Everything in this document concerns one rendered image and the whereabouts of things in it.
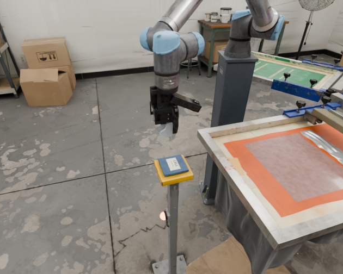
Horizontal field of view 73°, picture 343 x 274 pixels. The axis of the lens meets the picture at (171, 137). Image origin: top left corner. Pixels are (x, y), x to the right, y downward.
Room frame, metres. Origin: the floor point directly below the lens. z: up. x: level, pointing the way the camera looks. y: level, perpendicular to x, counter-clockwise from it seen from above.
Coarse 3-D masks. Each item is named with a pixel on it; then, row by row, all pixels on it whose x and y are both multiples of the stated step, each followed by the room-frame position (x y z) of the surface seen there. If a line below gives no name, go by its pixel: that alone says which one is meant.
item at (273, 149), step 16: (304, 128) 0.96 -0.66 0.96; (320, 128) 0.96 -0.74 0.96; (224, 144) 0.83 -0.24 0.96; (240, 144) 0.83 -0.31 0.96; (256, 144) 0.83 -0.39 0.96; (272, 144) 0.83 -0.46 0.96; (288, 144) 0.83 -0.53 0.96; (304, 144) 0.83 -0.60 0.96; (336, 144) 0.83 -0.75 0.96; (240, 160) 0.72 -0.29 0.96; (256, 160) 0.72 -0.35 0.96; (272, 160) 0.72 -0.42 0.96; (288, 160) 0.72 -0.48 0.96
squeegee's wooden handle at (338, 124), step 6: (312, 114) 0.97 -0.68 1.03; (318, 114) 0.93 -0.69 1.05; (324, 114) 0.92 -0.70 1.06; (330, 114) 0.93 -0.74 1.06; (324, 120) 0.90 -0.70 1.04; (330, 120) 0.87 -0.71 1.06; (336, 120) 0.87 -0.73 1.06; (342, 120) 0.88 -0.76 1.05; (336, 126) 0.84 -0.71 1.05; (342, 126) 0.82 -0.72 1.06; (342, 132) 0.80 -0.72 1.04
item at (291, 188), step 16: (304, 160) 0.72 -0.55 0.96; (320, 160) 0.72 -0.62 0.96; (336, 160) 0.72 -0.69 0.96; (256, 176) 0.63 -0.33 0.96; (272, 176) 0.63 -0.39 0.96; (288, 176) 0.63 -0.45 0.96; (304, 176) 0.63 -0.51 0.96; (320, 176) 0.63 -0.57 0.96; (336, 176) 0.63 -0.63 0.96; (272, 192) 0.55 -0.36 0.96; (288, 192) 0.55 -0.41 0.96; (304, 192) 0.55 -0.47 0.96; (320, 192) 0.55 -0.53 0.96; (336, 192) 0.55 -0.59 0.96; (288, 208) 0.48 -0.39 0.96; (304, 208) 0.48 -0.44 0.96
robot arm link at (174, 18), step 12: (180, 0) 0.92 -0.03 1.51; (192, 0) 0.93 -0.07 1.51; (168, 12) 0.88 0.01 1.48; (180, 12) 0.89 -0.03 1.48; (192, 12) 0.93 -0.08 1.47; (156, 24) 0.85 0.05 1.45; (168, 24) 0.84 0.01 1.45; (180, 24) 0.87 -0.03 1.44; (144, 36) 0.83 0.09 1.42; (144, 48) 0.85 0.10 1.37
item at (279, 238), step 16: (208, 128) 0.91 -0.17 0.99; (224, 128) 0.91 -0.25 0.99; (240, 128) 0.92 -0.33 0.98; (256, 128) 0.95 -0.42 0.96; (208, 144) 0.79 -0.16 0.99; (224, 160) 0.68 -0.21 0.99; (224, 176) 0.63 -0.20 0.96; (240, 176) 0.60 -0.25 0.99; (240, 192) 0.53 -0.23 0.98; (256, 208) 0.46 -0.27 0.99; (256, 224) 0.43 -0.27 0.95; (272, 224) 0.40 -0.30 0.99; (304, 224) 0.40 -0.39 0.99; (320, 224) 0.40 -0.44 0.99; (336, 224) 0.40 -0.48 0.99; (272, 240) 0.36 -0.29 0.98; (288, 240) 0.35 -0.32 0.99; (304, 240) 0.37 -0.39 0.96
